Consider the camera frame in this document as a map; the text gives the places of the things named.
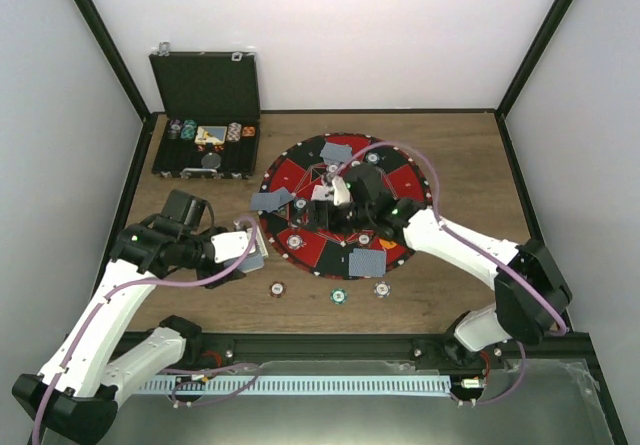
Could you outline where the silver case handle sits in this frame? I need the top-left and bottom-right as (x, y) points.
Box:
(180, 167), (217, 178)

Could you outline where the red black chip stack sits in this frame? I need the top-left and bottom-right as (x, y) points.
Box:
(269, 282), (286, 298)

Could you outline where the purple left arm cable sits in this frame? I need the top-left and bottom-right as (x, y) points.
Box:
(32, 216), (262, 445)

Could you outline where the orange big blind button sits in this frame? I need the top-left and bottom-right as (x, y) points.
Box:
(379, 238), (397, 250)

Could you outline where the white purple chip stack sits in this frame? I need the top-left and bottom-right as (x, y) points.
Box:
(373, 281), (392, 298)

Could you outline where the black poker chip case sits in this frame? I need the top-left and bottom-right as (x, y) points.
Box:
(149, 42), (261, 179)

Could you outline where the light blue slotted cable duct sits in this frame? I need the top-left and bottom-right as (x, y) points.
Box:
(137, 375), (451, 397)

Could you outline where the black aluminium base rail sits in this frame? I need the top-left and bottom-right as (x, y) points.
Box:
(119, 331), (592, 371)

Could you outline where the dealt cards bottom seat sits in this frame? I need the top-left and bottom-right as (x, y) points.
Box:
(348, 248), (387, 278)

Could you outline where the red black chips bottom seat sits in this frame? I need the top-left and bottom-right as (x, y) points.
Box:
(358, 234), (371, 246)

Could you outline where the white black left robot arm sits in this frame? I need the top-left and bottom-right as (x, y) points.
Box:
(12, 190), (258, 444)

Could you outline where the grey round dealer disc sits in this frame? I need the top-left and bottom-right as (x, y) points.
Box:
(201, 152), (222, 169)

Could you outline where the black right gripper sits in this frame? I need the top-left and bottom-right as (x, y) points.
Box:
(291, 200), (374, 237)

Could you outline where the purple black chip stack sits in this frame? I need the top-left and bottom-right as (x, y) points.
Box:
(167, 120), (182, 140)

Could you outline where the dealt cards seat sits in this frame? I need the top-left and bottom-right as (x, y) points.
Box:
(320, 142), (353, 163)
(249, 187), (294, 213)
(348, 248), (387, 278)

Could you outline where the white face-up card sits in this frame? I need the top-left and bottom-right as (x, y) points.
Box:
(311, 184), (333, 202)

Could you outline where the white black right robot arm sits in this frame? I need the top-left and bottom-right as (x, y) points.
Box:
(293, 163), (572, 368)

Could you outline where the teal chips seat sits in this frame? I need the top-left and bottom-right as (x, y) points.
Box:
(294, 198), (307, 210)
(366, 153), (380, 165)

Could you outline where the dealt cards top seat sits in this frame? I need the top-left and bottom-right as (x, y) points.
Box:
(320, 142), (353, 163)

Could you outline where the blue backed card deck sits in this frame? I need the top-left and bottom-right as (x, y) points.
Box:
(238, 250), (267, 274)

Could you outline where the boxed card deck in case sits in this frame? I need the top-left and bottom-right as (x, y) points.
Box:
(194, 126), (227, 146)

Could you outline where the teal chip stack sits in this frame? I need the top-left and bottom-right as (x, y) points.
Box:
(180, 120), (197, 140)
(330, 288), (348, 305)

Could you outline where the round red black poker mat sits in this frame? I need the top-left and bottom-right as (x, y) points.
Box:
(257, 133), (432, 280)

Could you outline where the red yellow chip stack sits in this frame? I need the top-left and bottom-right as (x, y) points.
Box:
(242, 126), (256, 137)

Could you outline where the teal chip stack in case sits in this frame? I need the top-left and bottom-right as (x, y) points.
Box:
(180, 120), (197, 140)

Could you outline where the teal chips top seat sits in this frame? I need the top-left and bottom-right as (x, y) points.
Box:
(366, 153), (380, 165)

